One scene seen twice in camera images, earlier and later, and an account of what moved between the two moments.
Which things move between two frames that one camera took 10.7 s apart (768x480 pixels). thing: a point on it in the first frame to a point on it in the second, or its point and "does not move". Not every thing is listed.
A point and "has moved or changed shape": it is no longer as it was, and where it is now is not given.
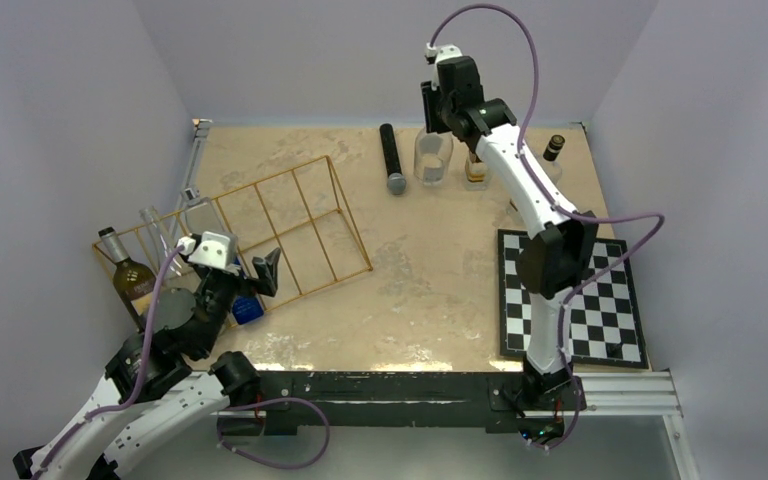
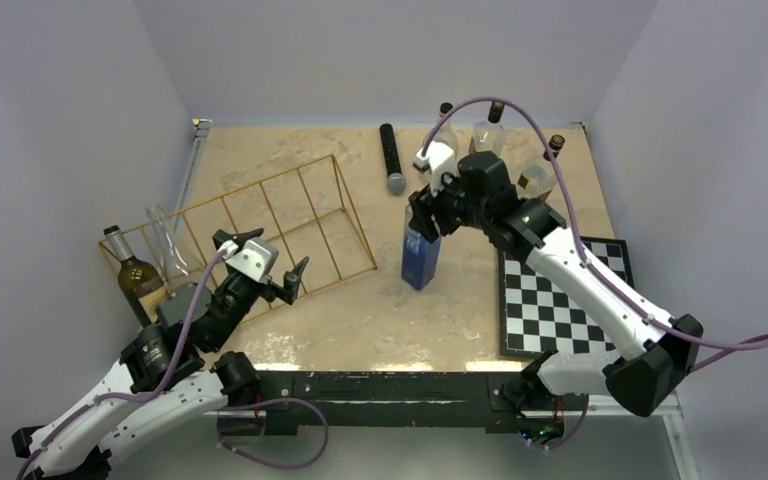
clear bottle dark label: (200, 214) to (175, 264)
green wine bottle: (133, 279) does not move
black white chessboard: (604, 322) does not move
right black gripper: (428, 95) to (425, 205)
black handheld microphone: (396, 181) does not move
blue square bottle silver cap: (247, 307) has moved or changed shape
